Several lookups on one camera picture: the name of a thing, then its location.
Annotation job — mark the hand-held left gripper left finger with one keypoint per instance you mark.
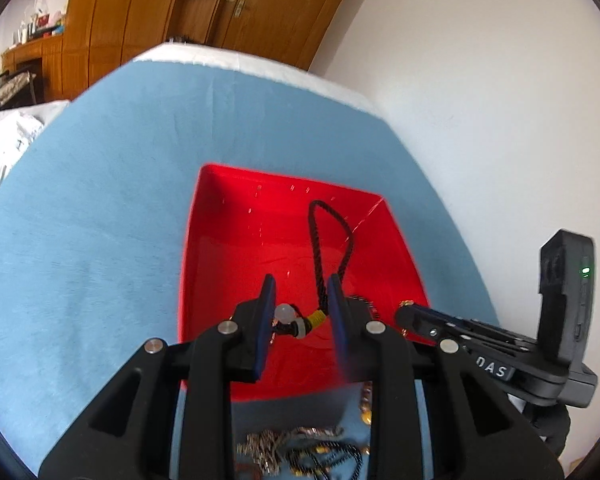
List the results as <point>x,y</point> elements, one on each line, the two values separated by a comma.
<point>264,330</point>

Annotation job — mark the wooden wardrobe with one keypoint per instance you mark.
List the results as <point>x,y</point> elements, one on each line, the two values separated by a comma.
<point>130,20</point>

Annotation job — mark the small red box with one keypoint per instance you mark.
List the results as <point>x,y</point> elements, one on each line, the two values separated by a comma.
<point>42,20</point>

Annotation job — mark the amber bead pendant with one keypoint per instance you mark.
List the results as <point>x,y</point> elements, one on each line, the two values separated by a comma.
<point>366,405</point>

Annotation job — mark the wooden door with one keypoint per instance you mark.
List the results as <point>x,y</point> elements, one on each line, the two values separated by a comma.
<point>290,5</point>

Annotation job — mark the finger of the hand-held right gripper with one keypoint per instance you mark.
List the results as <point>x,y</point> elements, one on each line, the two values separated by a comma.
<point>480,329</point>
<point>417,321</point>

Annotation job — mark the black chair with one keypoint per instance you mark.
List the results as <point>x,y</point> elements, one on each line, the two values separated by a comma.
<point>10,85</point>

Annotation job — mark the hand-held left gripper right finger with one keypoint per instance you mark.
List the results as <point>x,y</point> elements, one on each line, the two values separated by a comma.
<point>339,330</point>

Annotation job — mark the white bedding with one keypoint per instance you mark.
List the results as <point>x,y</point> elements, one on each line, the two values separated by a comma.
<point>5,140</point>

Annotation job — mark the rhinestone brooch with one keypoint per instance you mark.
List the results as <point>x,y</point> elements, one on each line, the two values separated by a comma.
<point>260,452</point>

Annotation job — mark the blue cloth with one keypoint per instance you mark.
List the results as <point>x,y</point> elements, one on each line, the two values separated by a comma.
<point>105,210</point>

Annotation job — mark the wooden desk cabinet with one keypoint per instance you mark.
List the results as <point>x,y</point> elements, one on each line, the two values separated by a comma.
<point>30,57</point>

